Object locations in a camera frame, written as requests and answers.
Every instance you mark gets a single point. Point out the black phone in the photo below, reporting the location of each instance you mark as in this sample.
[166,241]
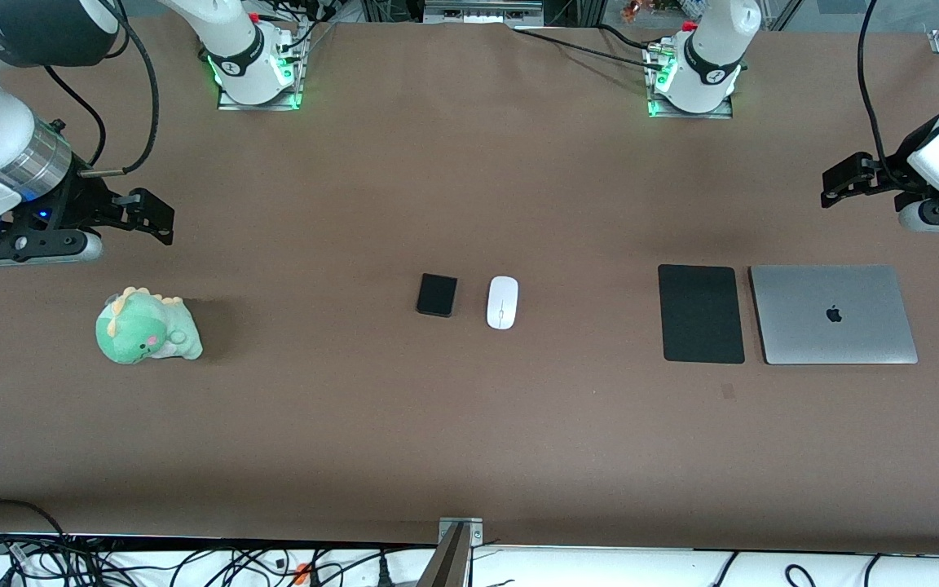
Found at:
[437,295]

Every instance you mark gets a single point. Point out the white computer mouse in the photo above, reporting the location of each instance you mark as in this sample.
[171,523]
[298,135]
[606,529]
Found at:
[502,302]

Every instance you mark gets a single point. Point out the grey metal box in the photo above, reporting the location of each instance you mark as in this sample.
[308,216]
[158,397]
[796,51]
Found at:
[482,11]

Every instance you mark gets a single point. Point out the black mouse pad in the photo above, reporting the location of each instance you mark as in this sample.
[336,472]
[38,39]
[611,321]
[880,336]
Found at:
[701,314]

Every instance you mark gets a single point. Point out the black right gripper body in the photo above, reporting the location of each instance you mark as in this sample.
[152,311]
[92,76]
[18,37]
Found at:
[78,201]

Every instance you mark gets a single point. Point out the silver laptop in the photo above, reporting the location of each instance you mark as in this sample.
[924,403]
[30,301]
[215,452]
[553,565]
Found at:
[832,314]

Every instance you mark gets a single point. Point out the green dinosaur plush toy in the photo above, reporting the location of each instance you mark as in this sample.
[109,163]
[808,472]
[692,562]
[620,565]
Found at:
[143,330]

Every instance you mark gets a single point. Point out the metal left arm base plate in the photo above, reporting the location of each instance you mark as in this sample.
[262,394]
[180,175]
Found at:
[722,112]

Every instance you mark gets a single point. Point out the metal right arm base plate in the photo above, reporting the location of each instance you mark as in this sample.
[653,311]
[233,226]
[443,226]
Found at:
[227,104]

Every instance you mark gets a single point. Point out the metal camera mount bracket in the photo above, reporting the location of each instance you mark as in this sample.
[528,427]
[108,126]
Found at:
[451,554]

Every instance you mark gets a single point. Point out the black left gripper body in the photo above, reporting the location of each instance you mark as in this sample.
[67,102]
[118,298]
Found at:
[891,176]

